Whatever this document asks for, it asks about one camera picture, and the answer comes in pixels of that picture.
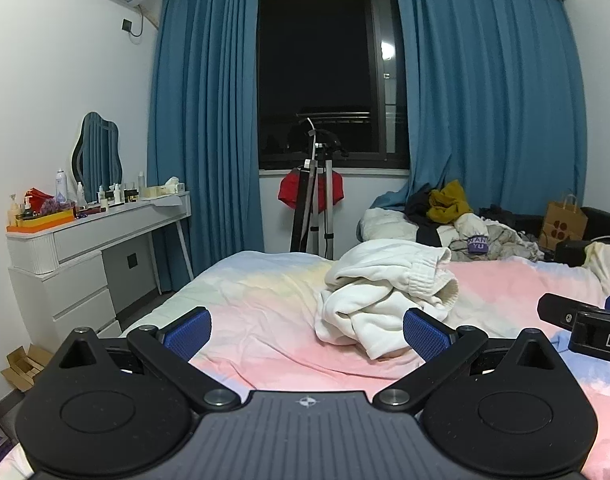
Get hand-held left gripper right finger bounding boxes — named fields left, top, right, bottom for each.
left=372, top=307, right=566, bottom=412

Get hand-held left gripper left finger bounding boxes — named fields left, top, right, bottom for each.
left=50, top=306, right=242, bottom=412

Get white pants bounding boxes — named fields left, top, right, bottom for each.
left=315, top=240, right=459, bottom=360

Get pastel bed sheet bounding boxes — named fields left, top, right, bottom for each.
left=0, top=250, right=610, bottom=480

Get brown paper bag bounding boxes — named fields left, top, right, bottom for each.
left=539, top=191, right=589, bottom=252

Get black chair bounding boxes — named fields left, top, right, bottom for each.
left=555, top=206, right=610, bottom=268

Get grey white garment purple label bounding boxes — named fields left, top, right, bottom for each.
left=437, top=212, right=542, bottom=263

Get dark garment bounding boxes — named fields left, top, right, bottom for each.
left=479, top=203, right=542, bottom=227

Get white duvet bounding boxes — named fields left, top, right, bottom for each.
left=357, top=207, right=421, bottom=246

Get white dressing table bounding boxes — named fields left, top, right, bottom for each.
left=6, top=191, right=195, bottom=346

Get black garment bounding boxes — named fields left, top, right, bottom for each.
left=405, top=187, right=448, bottom=248

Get mustard yellow garment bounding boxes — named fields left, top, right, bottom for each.
left=427, top=179, right=473, bottom=225

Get tissue box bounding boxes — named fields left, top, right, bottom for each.
left=144, top=177, right=186, bottom=199

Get cardboard box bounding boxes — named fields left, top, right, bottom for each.
left=0, top=345, right=53, bottom=393

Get red cloth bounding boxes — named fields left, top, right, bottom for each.
left=277, top=170, right=345, bottom=208

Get orange tray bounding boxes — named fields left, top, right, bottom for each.
left=6, top=208, right=76, bottom=233

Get blue curtain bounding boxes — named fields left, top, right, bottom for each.
left=146, top=0, right=265, bottom=293
left=370, top=0, right=588, bottom=213

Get wavy vanity mirror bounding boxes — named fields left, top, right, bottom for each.
left=71, top=111, right=123, bottom=196

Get red packet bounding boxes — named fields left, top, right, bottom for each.
left=24, top=187, right=56, bottom=206

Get dark window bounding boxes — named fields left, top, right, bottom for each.
left=257, top=0, right=411, bottom=171

